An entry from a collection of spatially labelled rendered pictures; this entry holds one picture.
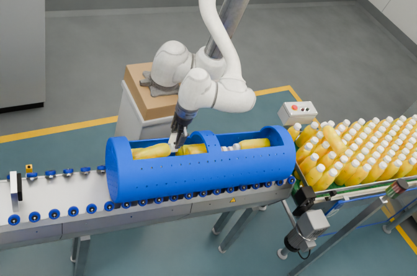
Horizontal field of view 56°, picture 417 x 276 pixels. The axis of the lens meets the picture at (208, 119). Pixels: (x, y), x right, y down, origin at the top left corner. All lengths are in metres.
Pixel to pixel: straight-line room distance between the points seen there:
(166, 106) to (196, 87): 0.67
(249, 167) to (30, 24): 1.69
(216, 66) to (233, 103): 0.53
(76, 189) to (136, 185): 0.35
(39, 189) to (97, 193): 0.25
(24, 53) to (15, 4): 0.39
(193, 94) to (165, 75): 0.59
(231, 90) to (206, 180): 0.49
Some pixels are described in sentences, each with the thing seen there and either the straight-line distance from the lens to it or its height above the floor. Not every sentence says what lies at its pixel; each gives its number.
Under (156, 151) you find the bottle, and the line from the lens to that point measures 1.70.
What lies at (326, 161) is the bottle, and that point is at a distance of 2.29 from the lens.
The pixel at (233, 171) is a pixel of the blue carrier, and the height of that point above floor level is 1.17.
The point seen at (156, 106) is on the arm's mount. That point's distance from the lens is 2.03.
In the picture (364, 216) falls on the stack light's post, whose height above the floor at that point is 0.94.
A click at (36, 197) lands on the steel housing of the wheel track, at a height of 0.93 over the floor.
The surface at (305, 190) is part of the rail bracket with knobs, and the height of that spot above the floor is 1.00.
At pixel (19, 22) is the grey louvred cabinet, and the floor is 0.87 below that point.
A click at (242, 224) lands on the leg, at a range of 2.56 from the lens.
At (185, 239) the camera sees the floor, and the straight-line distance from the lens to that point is 2.90.
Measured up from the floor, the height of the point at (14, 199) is 1.03.
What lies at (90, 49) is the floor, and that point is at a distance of 3.97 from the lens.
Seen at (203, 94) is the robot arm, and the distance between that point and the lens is 1.42.
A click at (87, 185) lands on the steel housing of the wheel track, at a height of 0.93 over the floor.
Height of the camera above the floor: 2.56
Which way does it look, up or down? 45 degrees down
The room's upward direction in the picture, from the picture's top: 24 degrees clockwise
